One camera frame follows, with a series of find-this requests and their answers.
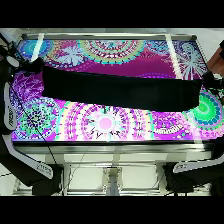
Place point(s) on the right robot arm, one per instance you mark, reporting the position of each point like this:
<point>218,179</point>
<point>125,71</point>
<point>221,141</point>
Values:
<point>200,176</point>

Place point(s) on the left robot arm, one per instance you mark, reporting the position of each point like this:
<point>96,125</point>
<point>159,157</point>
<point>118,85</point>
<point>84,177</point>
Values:
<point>20,166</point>

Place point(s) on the dark jeans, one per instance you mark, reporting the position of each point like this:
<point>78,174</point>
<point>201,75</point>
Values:
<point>126,91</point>

